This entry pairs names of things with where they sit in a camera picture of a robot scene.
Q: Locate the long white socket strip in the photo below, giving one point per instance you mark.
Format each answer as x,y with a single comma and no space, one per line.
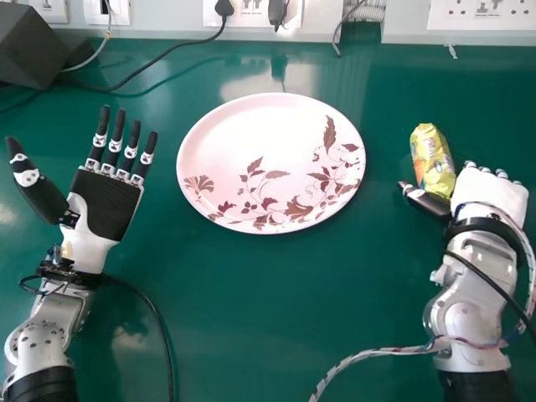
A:
251,17

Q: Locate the black plug adapter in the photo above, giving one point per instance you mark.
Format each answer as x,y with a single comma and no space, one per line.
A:
276,12

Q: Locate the small white socket plate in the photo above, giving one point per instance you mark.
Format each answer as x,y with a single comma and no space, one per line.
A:
94,14
54,10

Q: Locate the yellow-green biscuit packet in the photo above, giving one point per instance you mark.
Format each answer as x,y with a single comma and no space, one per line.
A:
433,163

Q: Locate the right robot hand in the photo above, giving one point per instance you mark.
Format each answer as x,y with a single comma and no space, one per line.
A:
490,197

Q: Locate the plate with brown leaf pattern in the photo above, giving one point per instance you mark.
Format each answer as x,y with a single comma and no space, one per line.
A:
272,146

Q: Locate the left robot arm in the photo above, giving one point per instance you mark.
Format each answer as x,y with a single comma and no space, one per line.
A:
42,335

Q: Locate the black box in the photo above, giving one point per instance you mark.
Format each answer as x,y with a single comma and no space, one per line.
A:
29,46

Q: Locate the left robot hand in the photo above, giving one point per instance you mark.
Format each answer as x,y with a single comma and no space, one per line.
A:
104,209

